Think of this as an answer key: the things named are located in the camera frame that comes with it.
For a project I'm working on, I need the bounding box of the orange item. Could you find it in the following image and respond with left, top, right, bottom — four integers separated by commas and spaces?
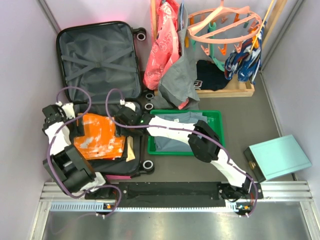
73, 113, 126, 161

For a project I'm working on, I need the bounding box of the blue-grey t-shirt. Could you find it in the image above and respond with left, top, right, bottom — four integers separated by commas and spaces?
154, 111, 208, 152

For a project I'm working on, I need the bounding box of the pink hard-shell suitcase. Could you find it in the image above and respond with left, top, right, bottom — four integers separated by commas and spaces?
56, 21, 155, 179

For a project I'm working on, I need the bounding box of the green plastic tray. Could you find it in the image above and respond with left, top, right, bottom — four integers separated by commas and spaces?
147, 109, 226, 156

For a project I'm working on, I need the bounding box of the light blue plastic tray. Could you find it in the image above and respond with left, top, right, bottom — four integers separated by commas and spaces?
244, 135, 312, 183

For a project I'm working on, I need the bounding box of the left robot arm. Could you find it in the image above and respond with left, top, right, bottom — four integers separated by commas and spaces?
42, 102, 114, 199

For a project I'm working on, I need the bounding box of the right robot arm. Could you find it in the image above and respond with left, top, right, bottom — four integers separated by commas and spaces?
115, 106, 258, 199

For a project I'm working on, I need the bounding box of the grey hanging garment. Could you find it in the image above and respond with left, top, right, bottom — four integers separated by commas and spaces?
151, 2, 200, 110

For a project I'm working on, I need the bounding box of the coral patterned jacket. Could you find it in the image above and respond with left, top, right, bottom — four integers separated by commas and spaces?
142, 0, 183, 91

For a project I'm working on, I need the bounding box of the dark navy folded garment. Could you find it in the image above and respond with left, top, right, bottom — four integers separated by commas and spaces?
194, 60, 230, 91

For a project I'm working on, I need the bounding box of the wooden clothes rack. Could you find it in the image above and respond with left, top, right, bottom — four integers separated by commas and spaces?
149, 0, 288, 99

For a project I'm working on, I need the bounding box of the teal round clothes hanger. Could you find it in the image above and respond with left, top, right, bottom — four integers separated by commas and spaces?
189, 14, 248, 71

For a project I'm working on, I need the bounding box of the blue white patterned garment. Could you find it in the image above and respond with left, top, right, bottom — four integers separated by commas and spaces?
224, 22, 267, 85

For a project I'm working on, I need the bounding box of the pink round clothes hanger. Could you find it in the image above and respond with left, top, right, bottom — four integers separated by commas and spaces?
184, 0, 263, 56

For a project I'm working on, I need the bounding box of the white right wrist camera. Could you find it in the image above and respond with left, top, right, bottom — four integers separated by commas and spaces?
119, 99, 136, 112

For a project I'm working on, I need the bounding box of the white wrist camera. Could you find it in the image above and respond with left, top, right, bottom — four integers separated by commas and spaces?
119, 99, 136, 112
55, 101, 76, 120

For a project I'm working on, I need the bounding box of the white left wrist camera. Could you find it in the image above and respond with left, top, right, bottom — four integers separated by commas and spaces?
55, 101, 76, 120

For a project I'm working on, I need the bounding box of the aluminium rail frame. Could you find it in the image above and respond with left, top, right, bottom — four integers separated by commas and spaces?
30, 181, 320, 240

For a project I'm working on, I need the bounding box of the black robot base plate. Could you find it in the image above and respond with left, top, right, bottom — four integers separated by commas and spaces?
84, 181, 265, 208

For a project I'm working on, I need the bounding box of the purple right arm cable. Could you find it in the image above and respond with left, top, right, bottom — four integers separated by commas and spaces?
104, 88, 260, 218

